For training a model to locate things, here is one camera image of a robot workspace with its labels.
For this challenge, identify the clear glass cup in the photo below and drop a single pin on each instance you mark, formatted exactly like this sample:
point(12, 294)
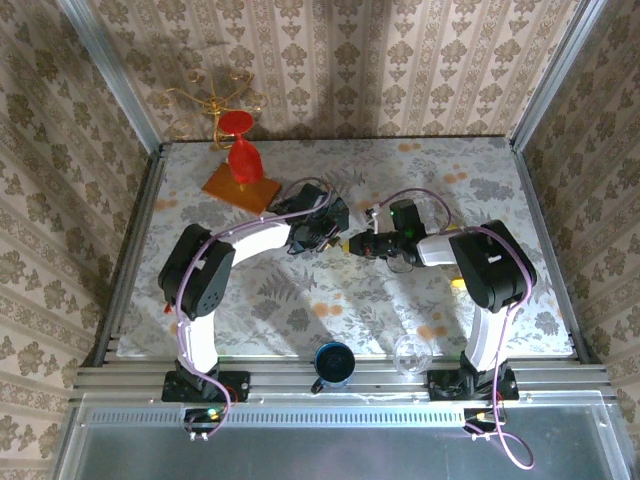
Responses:
point(412, 354)

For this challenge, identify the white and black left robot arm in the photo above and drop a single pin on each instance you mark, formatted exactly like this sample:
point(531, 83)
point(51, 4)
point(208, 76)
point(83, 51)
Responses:
point(255, 242)

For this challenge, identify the aluminium front rail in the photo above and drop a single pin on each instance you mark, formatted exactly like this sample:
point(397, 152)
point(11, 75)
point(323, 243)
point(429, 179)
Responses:
point(285, 382)

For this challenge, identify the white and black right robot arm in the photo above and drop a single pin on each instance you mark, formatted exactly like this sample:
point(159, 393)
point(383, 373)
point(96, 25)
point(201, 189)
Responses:
point(495, 270)

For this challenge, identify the aluminium frame post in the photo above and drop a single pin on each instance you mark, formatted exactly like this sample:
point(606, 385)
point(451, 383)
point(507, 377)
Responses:
point(110, 75)
point(555, 75)

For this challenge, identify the aluminium side rail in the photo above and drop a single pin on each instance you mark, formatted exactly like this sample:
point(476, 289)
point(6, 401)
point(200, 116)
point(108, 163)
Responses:
point(550, 200)
point(127, 250)

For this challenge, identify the red wine glass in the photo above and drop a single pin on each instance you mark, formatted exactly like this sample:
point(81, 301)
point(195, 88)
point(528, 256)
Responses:
point(245, 162)

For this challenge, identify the black connector board with LEDs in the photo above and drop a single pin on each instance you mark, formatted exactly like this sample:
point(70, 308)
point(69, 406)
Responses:
point(202, 420)
point(480, 419)

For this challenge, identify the slotted metal tray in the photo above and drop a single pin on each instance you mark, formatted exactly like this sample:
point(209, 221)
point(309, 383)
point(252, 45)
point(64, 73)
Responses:
point(320, 450)

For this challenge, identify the blue mug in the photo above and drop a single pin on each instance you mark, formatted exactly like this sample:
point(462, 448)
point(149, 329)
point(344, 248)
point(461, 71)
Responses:
point(334, 362)

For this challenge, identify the small yellow object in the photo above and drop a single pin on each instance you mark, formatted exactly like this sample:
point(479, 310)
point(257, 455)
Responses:
point(457, 283)

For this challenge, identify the orange wooden base board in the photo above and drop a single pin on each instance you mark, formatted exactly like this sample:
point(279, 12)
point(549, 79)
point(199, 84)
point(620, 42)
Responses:
point(220, 187)

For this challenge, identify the floral table cloth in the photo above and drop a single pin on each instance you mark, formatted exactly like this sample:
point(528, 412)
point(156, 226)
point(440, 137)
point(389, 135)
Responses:
point(350, 310)

